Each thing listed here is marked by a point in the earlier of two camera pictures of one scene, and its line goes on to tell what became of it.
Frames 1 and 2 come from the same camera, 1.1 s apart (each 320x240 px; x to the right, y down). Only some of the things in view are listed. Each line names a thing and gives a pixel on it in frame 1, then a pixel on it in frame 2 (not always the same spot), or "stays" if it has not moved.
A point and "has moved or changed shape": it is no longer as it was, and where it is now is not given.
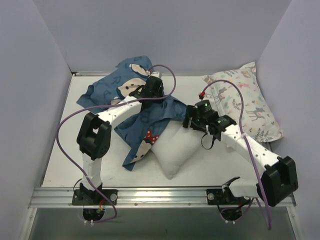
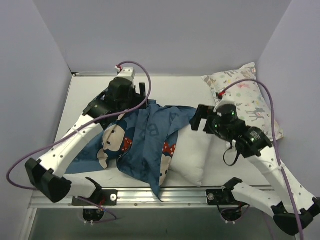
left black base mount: x=91 y=197 stays
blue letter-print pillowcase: x=136 y=136 has moved or changed shape
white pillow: x=174 y=146 -> x=188 y=164
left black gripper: x=149 y=94 -> x=137 y=93
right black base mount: x=218 y=197 stays
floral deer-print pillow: x=239 y=93 stays
